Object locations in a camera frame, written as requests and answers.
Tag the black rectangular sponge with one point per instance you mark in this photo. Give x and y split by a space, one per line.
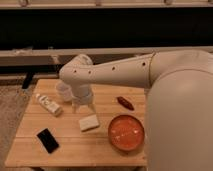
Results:
48 141

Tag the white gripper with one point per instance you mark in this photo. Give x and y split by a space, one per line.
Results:
82 95

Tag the orange bowl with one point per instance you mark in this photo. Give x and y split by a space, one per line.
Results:
126 133

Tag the dark red chili pepper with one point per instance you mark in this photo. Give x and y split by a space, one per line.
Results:
125 103

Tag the white plastic bottle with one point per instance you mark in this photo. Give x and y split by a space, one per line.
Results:
48 104

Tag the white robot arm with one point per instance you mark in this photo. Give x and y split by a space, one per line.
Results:
179 106

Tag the white sponge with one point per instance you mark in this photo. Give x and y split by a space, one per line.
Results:
89 122

